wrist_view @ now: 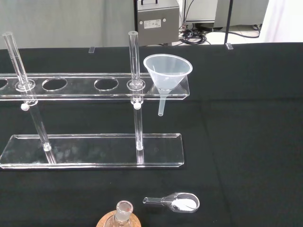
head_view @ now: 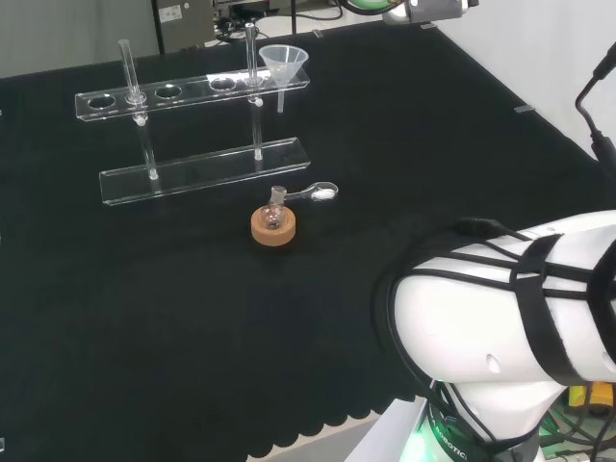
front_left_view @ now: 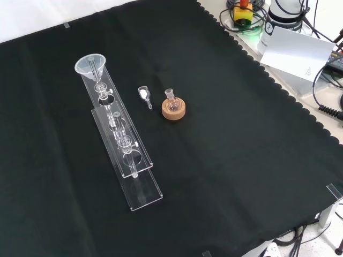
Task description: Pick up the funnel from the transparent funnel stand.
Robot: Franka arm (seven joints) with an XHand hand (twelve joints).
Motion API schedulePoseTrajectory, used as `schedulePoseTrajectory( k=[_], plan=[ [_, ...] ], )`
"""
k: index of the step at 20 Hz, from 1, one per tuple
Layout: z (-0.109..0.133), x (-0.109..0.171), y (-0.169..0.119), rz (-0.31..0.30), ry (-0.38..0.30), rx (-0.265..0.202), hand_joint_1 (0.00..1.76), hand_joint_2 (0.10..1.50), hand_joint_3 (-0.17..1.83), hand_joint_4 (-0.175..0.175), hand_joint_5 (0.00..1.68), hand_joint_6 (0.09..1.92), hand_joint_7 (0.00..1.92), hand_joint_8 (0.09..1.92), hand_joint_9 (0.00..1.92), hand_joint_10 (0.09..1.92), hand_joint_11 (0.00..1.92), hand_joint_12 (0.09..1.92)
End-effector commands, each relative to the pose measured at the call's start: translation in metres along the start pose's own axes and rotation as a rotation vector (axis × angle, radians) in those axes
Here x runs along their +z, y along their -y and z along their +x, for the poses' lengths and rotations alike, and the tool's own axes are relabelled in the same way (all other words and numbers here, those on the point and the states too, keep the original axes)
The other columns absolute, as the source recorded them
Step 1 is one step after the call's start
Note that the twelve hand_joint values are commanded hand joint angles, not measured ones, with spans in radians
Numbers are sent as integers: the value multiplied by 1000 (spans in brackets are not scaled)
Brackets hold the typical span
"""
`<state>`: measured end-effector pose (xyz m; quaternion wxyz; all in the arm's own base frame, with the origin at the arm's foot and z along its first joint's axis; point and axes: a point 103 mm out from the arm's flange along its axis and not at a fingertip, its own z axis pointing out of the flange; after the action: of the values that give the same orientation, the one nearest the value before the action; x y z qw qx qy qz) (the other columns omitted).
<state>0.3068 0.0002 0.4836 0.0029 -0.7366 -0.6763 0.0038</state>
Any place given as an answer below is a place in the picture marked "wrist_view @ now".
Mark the glass weighing funnel with powder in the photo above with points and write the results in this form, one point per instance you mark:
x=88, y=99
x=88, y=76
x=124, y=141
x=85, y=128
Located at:
x=181, y=204

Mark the round-bottom glass flask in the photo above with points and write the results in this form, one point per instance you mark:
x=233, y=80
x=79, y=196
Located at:
x=124, y=212

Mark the clear cloth clip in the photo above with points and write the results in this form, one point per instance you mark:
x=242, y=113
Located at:
x=91, y=50
x=228, y=46

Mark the grey metal equipment box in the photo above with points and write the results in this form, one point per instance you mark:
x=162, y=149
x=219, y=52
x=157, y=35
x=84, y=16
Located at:
x=157, y=21

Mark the black bench cloth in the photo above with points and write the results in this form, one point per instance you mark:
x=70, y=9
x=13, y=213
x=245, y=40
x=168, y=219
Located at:
x=246, y=142

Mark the clear acrylic funnel stand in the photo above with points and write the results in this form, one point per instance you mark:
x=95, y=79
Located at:
x=94, y=149

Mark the black tripod leg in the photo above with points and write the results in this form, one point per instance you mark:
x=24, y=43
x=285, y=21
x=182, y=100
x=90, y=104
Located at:
x=228, y=21

